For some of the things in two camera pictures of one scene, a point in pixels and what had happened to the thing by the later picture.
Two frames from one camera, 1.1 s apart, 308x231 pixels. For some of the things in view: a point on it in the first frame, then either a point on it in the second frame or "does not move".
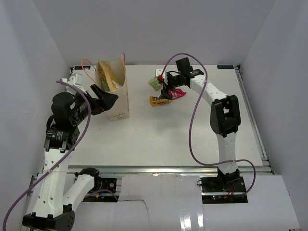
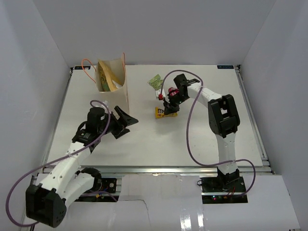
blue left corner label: [82, 68] does not move
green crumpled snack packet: [154, 83] does not move
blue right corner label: [221, 66] does not move
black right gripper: [165, 91] -> [170, 108]
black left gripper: [107, 99] -> [124, 120]
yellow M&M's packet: [154, 101] -> [160, 113]
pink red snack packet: [178, 93] does not move
